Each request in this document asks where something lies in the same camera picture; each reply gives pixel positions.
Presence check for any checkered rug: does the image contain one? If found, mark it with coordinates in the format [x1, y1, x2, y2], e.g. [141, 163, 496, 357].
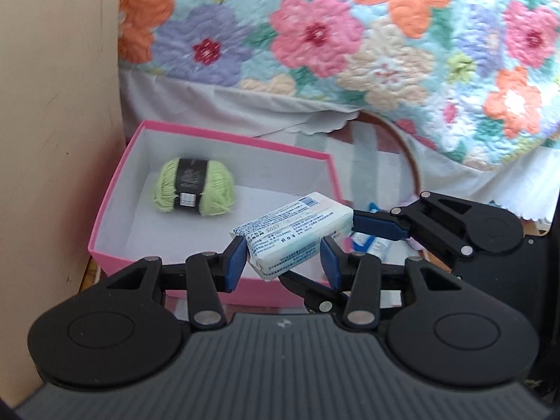
[79, 111, 425, 307]

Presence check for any pink cardboard box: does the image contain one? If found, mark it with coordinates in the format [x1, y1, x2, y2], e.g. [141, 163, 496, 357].
[87, 119, 344, 308]

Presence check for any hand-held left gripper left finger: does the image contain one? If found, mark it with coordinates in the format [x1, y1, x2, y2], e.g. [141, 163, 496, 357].
[105, 236, 250, 331]

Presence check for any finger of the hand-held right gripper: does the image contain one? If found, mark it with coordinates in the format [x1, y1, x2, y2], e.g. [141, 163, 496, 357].
[352, 191, 488, 258]
[279, 268, 353, 313]

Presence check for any green yarn ball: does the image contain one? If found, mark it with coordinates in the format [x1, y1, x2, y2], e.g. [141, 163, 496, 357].
[152, 156, 237, 217]

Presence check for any floral quilt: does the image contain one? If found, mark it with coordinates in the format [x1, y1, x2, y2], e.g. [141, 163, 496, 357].
[118, 0, 560, 171]

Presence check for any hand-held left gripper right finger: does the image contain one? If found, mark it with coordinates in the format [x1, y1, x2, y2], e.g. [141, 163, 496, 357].
[319, 236, 464, 331]

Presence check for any beige wooden cabinet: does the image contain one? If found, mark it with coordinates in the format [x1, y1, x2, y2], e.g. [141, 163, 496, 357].
[0, 0, 127, 403]

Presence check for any blue packet with white labels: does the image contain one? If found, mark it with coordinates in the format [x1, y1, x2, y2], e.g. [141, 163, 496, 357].
[350, 232, 397, 257]

